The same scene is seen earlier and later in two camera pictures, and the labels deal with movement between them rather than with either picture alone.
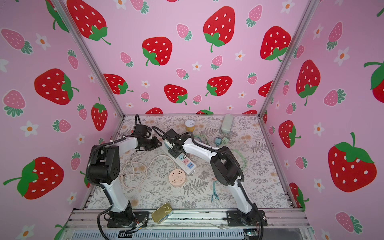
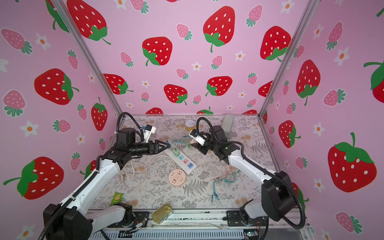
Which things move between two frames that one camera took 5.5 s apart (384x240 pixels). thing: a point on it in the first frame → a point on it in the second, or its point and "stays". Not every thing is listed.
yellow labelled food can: [190, 125] stays
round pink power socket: [177, 177] stays
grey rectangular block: [227, 123] stays
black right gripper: [173, 153] → [200, 148]
